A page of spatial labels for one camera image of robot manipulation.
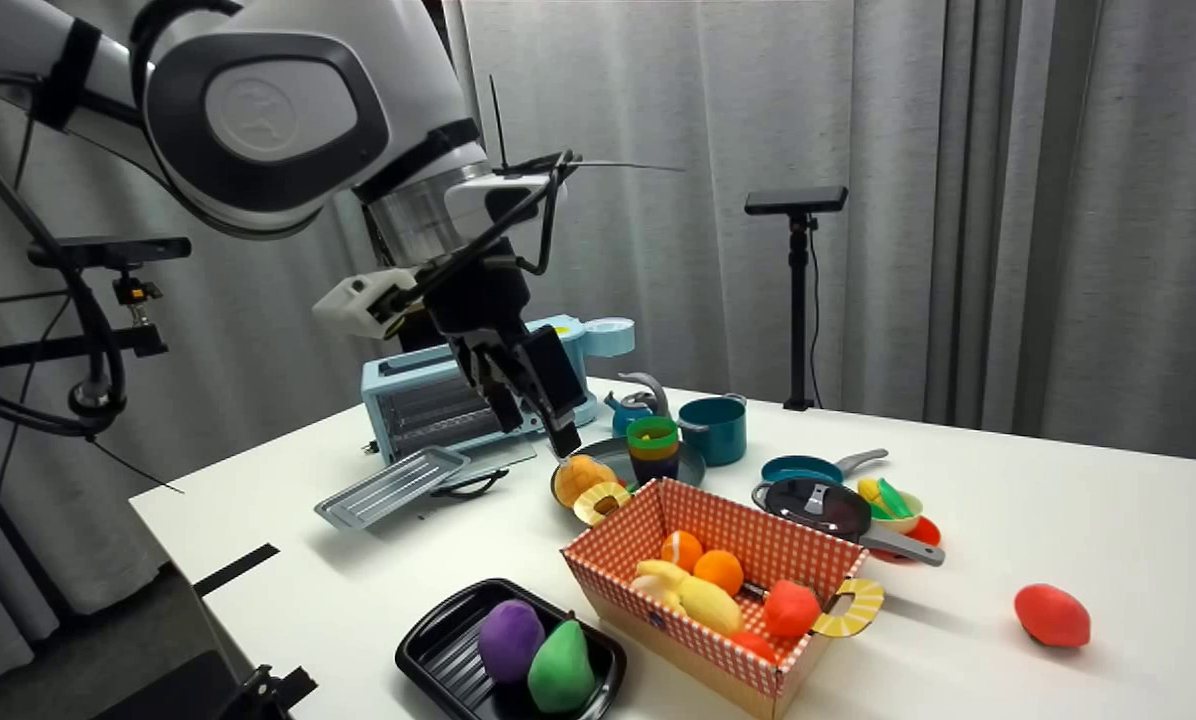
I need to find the yellow toy banana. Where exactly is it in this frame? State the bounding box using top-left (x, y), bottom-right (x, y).
top-left (630, 561), bottom-right (745, 636)

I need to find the black camera stand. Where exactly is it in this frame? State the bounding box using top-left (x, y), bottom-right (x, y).
top-left (745, 183), bottom-right (849, 413)

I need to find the yellow pineapple slice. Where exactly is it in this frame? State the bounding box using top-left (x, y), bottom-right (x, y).
top-left (813, 582), bottom-right (884, 640)

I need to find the red toy plate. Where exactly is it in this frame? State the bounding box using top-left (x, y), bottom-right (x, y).
top-left (900, 518), bottom-right (942, 564)

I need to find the blue toy pan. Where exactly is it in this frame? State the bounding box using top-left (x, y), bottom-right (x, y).
top-left (759, 450), bottom-right (886, 485)

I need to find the red checkered cardboard box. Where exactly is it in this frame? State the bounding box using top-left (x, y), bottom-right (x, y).
top-left (560, 479), bottom-right (884, 720)

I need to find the purple toy eggplant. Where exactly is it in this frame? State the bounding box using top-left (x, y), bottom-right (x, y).
top-left (475, 602), bottom-right (543, 683)

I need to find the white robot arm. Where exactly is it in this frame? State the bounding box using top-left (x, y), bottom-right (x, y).
top-left (0, 0), bottom-right (584, 454)

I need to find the red toy fruit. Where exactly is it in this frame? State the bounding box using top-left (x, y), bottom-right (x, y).
top-left (1011, 585), bottom-right (1091, 653)

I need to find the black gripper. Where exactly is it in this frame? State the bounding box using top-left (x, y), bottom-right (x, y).
top-left (424, 257), bottom-right (584, 457)

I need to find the light blue toy oven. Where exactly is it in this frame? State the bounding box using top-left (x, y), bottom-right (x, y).
top-left (361, 317), bottom-right (634, 459)

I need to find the red toy tomato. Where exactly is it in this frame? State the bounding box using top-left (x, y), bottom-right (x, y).
top-left (763, 582), bottom-right (820, 640)

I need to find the green toy avocado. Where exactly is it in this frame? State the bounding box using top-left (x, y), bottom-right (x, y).
top-left (527, 622), bottom-right (595, 714)

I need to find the black tripod left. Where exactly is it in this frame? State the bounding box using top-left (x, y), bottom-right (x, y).
top-left (0, 237), bottom-right (193, 438)

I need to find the orange toy half fruit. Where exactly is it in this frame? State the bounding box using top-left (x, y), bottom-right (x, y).
top-left (551, 457), bottom-right (630, 525)

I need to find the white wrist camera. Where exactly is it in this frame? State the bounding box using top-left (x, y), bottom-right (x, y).
top-left (310, 269), bottom-right (415, 342)

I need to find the green orange toy cup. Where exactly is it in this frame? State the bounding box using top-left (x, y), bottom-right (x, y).
top-left (628, 417), bottom-right (681, 485)

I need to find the teal toy cup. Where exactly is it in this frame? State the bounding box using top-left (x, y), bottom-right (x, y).
top-left (681, 397), bottom-right (749, 468)

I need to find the green yellow toy vegetable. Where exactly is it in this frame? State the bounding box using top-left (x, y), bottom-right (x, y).
top-left (856, 475), bottom-right (916, 519)

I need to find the grey toy faucet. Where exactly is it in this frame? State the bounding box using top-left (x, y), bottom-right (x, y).
top-left (602, 374), bottom-right (669, 438)

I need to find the grey oven rack tray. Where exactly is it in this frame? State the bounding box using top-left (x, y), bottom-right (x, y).
top-left (316, 450), bottom-right (467, 531)

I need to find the black plastic tray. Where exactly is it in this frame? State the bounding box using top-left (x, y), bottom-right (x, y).
top-left (397, 576), bottom-right (622, 720)

